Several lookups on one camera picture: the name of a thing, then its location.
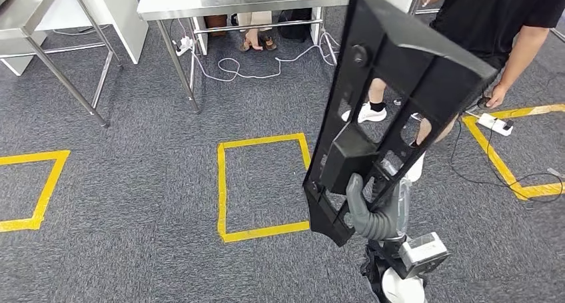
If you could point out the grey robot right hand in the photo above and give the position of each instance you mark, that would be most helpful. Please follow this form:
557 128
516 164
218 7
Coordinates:
375 226

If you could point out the black plastic plate bracket part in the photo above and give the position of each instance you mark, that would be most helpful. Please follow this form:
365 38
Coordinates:
419 49

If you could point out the yellow floor tape square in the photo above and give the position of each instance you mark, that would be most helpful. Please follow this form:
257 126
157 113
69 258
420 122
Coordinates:
46 190
490 155
221 190

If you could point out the white power strip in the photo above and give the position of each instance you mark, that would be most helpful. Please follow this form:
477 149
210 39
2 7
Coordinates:
494 124
184 46

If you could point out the black handheld button device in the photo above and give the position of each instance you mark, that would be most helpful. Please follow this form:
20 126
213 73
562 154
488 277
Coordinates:
483 103

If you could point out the black bag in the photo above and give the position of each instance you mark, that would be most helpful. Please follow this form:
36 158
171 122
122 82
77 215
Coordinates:
295 25

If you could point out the person's feet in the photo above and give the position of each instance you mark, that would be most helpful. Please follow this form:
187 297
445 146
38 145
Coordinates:
254 38

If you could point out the person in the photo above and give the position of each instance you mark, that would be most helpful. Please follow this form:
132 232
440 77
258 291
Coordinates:
485 18

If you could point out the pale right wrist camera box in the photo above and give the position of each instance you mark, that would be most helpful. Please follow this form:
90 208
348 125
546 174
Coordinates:
421 248

